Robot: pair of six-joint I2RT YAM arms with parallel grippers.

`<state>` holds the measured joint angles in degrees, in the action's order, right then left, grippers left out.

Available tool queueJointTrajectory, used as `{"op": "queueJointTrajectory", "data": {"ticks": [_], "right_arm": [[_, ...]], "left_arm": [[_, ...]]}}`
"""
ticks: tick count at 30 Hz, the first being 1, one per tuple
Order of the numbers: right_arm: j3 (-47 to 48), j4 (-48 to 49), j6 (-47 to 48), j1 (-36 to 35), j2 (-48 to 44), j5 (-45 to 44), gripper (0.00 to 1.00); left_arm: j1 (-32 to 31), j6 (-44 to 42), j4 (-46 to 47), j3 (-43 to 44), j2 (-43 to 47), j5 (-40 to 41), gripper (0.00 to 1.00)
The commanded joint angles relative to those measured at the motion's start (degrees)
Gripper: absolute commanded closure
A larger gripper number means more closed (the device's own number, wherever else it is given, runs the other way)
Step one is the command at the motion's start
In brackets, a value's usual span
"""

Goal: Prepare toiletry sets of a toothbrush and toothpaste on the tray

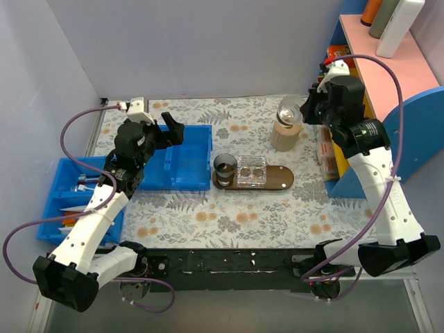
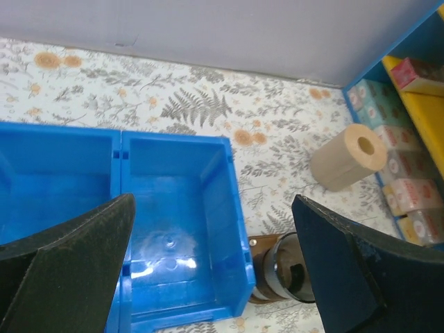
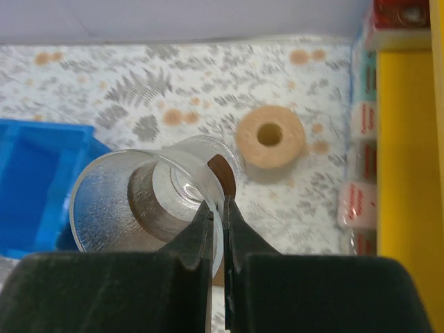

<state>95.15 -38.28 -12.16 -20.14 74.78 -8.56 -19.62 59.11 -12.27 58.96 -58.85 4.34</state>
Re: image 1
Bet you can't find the orange bottle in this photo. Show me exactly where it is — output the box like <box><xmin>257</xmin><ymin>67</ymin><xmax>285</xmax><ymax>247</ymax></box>
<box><xmin>360</xmin><ymin>0</ymin><xmax>383</xmax><ymax>26</ymax></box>

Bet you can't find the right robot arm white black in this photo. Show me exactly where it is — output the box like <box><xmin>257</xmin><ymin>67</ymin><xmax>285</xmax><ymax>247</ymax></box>
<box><xmin>300</xmin><ymin>75</ymin><xmax>441</xmax><ymax>277</ymax></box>

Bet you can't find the purple cable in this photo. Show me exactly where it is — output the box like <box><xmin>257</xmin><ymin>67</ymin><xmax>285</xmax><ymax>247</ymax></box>
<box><xmin>300</xmin><ymin>53</ymin><xmax>405</xmax><ymax>302</ymax></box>
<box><xmin>2</xmin><ymin>103</ymin><xmax>176</xmax><ymax>314</ymax></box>

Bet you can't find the clear glass cup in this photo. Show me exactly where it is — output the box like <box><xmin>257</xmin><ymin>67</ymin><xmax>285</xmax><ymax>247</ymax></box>
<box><xmin>276</xmin><ymin>95</ymin><xmax>304</xmax><ymax>127</ymax></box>

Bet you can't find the black toothbrush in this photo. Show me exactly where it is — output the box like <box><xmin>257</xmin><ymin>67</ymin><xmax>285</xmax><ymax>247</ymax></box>
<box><xmin>78</xmin><ymin>173</ymin><xmax>101</xmax><ymax>180</ymax></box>

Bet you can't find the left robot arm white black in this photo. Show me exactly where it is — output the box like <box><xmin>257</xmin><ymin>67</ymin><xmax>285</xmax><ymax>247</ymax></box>
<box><xmin>33</xmin><ymin>112</ymin><xmax>185</xmax><ymax>312</ymax></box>

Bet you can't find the white toothpaste tube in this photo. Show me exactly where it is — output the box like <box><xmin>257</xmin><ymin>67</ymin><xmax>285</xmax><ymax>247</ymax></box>
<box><xmin>59</xmin><ymin>205</ymin><xmax>86</xmax><ymax>213</ymax></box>

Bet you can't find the orange snack box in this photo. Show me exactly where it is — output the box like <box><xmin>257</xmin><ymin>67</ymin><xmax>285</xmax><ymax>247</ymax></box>
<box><xmin>327</xmin><ymin>44</ymin><xmax>356</xmax><ymax>69</ymax></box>

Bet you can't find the blue toiletry bin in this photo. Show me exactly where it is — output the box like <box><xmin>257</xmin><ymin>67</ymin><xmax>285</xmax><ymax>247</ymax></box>
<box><xmin>37</xmin><ymin>156</ymin><xmax>124</xmax><ymax>246</ymax></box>

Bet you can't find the blue double bin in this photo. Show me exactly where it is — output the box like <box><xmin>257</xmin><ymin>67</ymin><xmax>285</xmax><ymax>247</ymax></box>
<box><xmin>138</xmin><ymin>125</ymin><xmax>212</xmax><ymax>191</ymax></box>

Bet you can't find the white toothbrush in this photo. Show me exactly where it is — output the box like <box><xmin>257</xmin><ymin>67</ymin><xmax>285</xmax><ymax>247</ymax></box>
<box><xmin>72</xmin><ymin>185</ymin><xmax>95</xmax><ymax>192</ymax></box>

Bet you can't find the aluminium rail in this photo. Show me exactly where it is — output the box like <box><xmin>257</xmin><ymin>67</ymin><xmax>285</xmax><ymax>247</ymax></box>
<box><xmin>27</xmin><ymin>252</ymin><xmax>417</xmax><ymax>333</ymax></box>

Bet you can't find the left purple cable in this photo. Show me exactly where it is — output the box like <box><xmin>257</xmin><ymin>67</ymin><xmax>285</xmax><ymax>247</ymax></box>
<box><xmin>2</xmin><ymin>103</ymin><xmax>176</xmax><ymax>314</ymax></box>

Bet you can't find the colourful shelf unit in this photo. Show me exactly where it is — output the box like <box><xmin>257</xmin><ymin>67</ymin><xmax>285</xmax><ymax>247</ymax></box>
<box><xmin>326</xmin><ymin>6</ymin><xmax>443</xmax><ymax>198</ymax></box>

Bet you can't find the brown toilet paper roll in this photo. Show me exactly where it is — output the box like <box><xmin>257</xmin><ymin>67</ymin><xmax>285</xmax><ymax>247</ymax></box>
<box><xmin>271</xmin><ymin>121</ymin><xmax>302</xmax><ymax>152</ymax></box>

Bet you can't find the clear acrylic holder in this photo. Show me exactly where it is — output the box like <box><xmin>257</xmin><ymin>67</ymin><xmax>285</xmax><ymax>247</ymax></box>
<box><xmin>237</xmin><ymin>155</ymin><xmax>267</xmax><ymax>188</ymax></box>

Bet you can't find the orange toothpaste tube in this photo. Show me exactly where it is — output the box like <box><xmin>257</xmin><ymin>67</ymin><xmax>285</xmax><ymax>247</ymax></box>
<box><xmin>62</xmin><ymin>215</ymin><xmax>78</xmax><ymax>226</ymax></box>

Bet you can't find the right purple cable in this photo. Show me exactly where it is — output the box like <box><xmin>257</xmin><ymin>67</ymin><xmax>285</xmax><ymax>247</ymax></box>
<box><xmin>300</xmin><ymin>53</ymin><xmax>405</xmax><ymax>302</ymax></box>

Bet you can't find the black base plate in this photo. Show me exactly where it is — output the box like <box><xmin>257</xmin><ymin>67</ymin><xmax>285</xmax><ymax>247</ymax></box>
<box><xmin>120</xmin><ymin>248</ymin><xmax>316</xmax><ymax>293</ymax></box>

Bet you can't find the grey bottle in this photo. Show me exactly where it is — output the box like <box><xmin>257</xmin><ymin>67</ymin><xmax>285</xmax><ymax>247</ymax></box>
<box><xmin>368</xmin><ymin>0</ymin><xmax>399</xmax><ymax>39</ymax></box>

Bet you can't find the oval wooden tray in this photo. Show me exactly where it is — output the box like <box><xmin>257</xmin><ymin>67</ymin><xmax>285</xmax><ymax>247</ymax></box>
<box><xmin>212</xmin><ymin>165</ymin><xmax>295</xmax><ymax>191</ymax></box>

